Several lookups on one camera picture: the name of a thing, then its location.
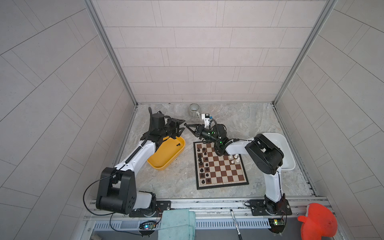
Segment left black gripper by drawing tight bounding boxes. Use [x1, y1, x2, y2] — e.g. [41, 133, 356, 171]
[157, 117, 185, 140]

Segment yellow plastic tray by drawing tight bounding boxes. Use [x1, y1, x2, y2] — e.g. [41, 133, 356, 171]
[147, 137, 186, 171]

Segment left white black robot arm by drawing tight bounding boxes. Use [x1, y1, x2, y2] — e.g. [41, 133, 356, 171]
[92, 108, 185, 216]

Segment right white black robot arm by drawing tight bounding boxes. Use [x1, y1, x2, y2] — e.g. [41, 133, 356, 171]
[186, 119, 293, 216]

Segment black chess pieces on board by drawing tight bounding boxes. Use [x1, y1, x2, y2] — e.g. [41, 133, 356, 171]
[194, 142, 213, 188]

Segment white chess pieces on board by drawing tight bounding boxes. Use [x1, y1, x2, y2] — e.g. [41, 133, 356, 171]
[229, 154, 241, 164]

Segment white ribbed ceramic cup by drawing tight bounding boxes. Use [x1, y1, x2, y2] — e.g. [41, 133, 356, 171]
[188, 103, 201, 118]

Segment brown white chessboard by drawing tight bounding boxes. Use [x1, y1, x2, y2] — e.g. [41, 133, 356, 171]
[194, 142, 249, 190]

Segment white plastic tray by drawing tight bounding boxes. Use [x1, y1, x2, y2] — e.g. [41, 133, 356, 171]
[263, 133, 296, 171]

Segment green cloth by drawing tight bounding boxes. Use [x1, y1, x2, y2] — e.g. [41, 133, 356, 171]
[158, 209, 196, 240]

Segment black pen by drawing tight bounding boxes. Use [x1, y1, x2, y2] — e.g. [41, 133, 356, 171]
[230, 209, 243, 240]

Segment red plastic funnel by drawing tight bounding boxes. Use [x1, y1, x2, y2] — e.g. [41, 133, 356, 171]
[298, 203, 338, 240]

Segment aluminium rail frame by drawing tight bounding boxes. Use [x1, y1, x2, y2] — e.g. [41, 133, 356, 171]
[74, 197, 334, 240]

